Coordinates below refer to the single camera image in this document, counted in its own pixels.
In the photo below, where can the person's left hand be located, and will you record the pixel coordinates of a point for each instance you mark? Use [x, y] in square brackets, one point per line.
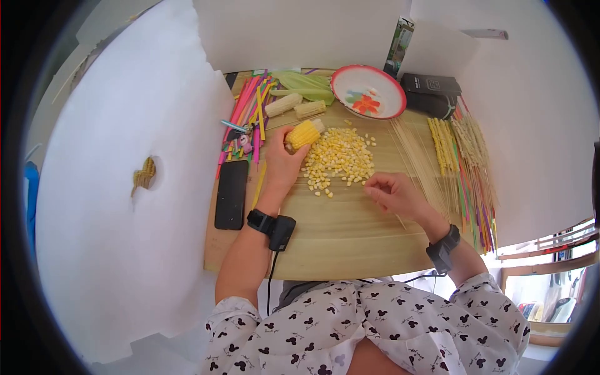
[280, 166]

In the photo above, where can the person's right hand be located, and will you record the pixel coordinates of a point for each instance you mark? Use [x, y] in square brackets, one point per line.
[398, 194]

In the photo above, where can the person's left thumb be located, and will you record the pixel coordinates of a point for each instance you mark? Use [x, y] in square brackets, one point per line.
[301, 152]

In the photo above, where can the person's right thumb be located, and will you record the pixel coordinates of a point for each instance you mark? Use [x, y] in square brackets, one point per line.
[373, 191]

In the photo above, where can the person's right fingers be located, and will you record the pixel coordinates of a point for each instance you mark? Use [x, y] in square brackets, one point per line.
[386, 178]

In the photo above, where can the person's left fingers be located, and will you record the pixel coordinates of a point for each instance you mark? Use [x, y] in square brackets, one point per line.
[277, 135]

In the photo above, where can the yellow corn cob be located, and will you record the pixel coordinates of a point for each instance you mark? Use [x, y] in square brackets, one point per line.
[303, 134]

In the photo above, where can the thin bamboo skewer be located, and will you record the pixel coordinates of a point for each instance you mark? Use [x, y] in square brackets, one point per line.
[401, 222]

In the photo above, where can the long bare corn cob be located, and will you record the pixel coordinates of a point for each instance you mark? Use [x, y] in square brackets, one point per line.
[283, 105]

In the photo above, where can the pile of coloured straws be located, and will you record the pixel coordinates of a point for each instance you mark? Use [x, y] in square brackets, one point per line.
[248, 110]

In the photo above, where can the pile of yellow corn kernels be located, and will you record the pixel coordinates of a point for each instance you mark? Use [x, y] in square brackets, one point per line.
[340, 157]

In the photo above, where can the pile of bamboo skewers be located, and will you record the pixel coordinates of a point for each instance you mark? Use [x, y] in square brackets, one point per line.
[422, 159]

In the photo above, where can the short bare corn cob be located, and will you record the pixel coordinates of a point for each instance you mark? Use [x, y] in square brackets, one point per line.
[309, 109]

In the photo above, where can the single yellow straw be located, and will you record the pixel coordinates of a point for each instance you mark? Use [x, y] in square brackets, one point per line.
[259, 185]

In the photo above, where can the green corn husks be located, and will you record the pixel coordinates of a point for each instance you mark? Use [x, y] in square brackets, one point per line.
[304, 84]

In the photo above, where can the skewers strung with yellow kernels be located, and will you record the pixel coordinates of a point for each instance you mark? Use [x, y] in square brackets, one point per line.
[442, 145]

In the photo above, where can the black smartphone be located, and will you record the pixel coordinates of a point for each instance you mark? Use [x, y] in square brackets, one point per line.
[231, 194]

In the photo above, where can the black wrist band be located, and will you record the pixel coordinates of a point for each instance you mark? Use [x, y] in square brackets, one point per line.
[443, 251]
[274, 227]

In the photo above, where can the red rimmed flowered bowl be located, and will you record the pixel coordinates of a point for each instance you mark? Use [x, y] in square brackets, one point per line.
[368, 91]

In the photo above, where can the skewers strung with pale kernels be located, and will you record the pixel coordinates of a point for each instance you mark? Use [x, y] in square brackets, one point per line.
[470, 140]

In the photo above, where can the bundle of coloured sticks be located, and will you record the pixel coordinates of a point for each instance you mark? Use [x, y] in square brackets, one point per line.
[478, 201]

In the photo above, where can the black box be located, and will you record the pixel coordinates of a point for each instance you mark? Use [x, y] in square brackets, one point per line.
[431, 93]

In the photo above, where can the green printed carton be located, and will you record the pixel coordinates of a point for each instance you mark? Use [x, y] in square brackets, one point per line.
[399, 47]

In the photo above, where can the person's body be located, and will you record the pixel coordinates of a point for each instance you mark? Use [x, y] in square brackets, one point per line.
[370, 323]

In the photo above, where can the yellow woven object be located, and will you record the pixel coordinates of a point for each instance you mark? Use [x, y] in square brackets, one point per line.
[144, 174]

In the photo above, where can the window with cluttered sill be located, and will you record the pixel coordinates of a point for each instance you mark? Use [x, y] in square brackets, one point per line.
[548, 281]

